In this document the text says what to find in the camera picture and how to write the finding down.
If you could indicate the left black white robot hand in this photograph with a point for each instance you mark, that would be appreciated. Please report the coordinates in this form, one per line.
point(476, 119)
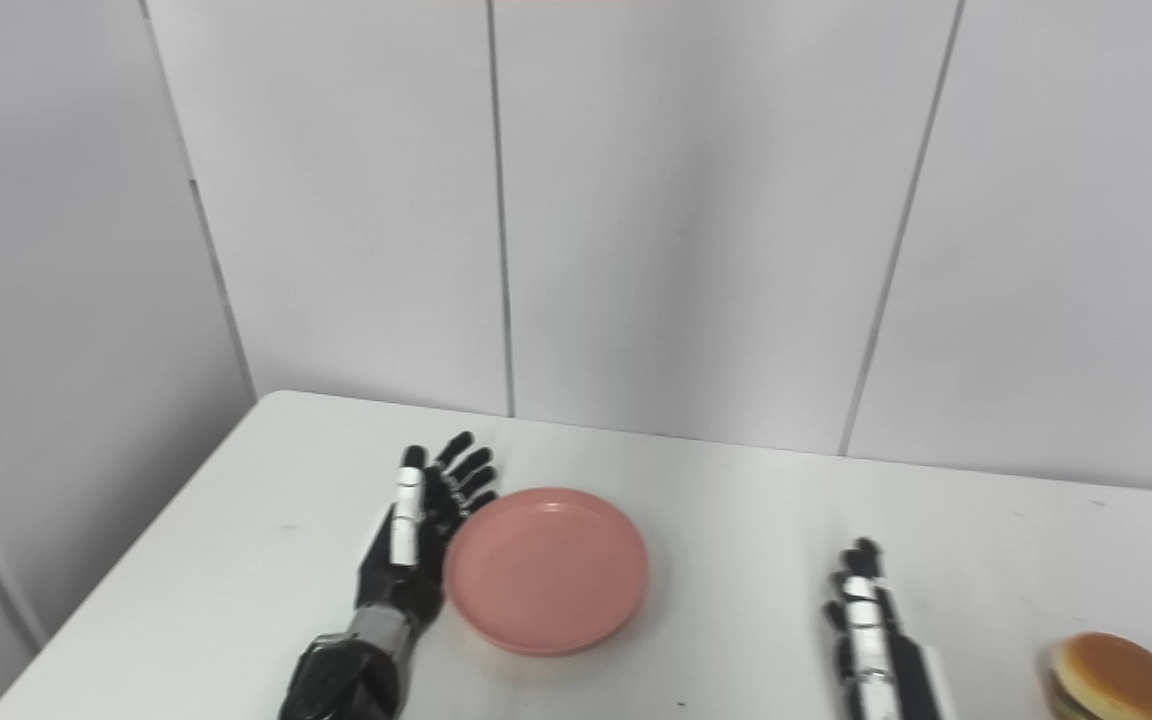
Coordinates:
point(414, 545)

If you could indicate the pink round plate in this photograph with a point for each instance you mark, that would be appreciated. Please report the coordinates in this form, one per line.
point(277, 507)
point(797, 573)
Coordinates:
point(546, 570)

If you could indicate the toy hamburger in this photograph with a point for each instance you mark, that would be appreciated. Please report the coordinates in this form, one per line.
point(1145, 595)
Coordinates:
point(1114, 680)

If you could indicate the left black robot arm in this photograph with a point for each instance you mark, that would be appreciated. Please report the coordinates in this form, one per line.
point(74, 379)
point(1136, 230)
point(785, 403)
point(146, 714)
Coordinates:
point(346, 675)

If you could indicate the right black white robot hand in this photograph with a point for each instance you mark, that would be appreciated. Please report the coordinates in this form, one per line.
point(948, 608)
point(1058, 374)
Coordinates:
point(871, 640)

